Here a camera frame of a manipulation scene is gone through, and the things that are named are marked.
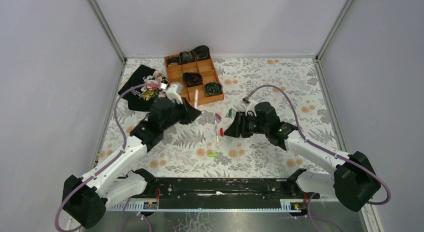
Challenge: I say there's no white marker pen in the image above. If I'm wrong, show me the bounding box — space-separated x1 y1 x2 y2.
214 120 220 145
193 89 199 109

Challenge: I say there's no black floral cloth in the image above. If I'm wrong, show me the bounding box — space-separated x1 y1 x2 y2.
118 65 170 112

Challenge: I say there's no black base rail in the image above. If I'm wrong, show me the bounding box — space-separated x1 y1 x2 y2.
134 169 320 216

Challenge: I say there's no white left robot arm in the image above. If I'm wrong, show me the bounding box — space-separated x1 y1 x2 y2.
60 98 202 229

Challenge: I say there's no wooden compartment tray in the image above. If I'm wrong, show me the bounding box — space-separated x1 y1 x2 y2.
164 54 224 106

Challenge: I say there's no rolled dark tie back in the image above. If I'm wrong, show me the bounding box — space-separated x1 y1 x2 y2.
194 45 211 62

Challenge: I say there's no rolled dark tie centre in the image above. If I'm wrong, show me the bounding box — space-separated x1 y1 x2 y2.
182 72 203 88

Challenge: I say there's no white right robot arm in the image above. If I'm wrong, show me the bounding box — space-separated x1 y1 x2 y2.
222 102 382 212

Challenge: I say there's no aluminium frame rail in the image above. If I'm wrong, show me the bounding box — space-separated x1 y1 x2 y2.
86 0 127 63

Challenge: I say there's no rolled dark tie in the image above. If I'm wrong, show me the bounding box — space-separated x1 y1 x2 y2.
204 82 223 97
194 45 211 62
182 72 203 88

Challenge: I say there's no dark tie back left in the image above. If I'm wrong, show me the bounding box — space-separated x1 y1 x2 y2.
165 51 195 67

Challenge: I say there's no rolled dark tie right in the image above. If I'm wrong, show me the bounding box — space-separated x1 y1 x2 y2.
204 82 223 97

